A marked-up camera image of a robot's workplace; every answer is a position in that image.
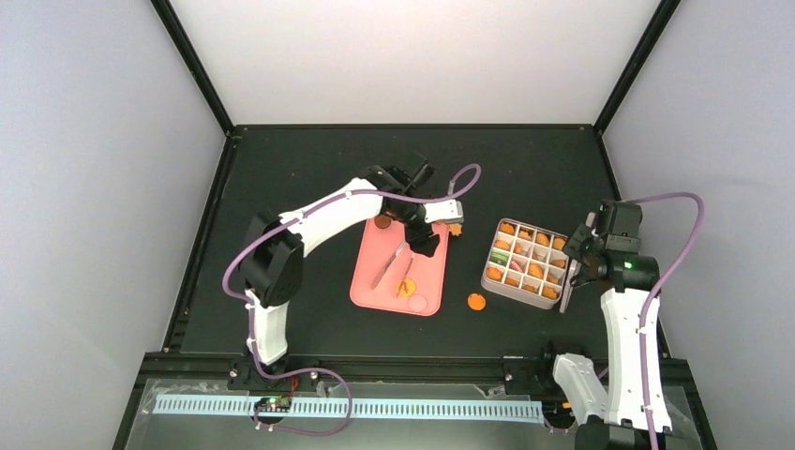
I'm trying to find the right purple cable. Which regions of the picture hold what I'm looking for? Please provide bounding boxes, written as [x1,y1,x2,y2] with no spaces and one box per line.
[621,192,707,450]

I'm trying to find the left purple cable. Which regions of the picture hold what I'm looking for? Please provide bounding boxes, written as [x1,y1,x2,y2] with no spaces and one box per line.
[221,163,483,437]

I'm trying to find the right base circuit board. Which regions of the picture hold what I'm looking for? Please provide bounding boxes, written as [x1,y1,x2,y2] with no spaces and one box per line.
[542,401,572,417]

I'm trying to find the base circuit board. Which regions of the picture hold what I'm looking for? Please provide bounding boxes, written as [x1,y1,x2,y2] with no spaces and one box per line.
[253,397,293,414]
[542,401,572,417]

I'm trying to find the white divided cookie tin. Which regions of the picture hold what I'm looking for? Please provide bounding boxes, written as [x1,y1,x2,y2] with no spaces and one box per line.
[481,218,570,310]

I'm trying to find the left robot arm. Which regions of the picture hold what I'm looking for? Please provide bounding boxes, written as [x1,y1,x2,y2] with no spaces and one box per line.
[222,157,458,366]

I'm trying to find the white slotted cable duct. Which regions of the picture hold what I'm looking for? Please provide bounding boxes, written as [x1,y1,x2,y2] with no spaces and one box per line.
[145,394,544,424]

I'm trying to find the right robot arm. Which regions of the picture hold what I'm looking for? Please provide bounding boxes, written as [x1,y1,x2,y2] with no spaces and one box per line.
[533,201,672,449]

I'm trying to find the purple cable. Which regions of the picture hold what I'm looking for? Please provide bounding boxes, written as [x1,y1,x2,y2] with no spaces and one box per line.
[221,163,483,437]
[621,192,707,450]

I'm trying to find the clear plastic tin lid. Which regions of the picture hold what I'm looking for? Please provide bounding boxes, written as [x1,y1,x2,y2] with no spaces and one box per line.
[559,259,581,314]

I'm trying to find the green round cookie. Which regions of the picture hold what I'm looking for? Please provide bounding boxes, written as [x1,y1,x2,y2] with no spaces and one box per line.
[489,250,509,264]

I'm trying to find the pink cookie tray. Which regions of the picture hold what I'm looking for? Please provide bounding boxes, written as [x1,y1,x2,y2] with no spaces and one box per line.
[350,219,450,317]

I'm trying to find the left base circuit board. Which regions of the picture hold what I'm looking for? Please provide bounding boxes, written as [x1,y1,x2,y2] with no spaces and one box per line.
[253,397,293,414]

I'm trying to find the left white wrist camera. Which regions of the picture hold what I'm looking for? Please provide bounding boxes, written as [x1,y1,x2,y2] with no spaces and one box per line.
[424,199,464,224]

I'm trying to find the red marked dotted cracker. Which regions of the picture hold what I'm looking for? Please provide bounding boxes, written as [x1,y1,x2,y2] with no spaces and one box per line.
[397,277,416,297]

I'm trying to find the orange flower cookie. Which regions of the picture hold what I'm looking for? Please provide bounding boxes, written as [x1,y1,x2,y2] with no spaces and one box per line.
[448,223,463,237]

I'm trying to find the pink round cookie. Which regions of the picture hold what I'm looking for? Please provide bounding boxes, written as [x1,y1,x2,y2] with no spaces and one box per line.
[408,295,428,312]

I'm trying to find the metal serving tongs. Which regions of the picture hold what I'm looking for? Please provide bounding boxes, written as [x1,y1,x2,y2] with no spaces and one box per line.
[370,240,416,298]

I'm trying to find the dark chocolate round cookie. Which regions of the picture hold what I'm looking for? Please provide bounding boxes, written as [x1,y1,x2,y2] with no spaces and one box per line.
[373,215,392,230]

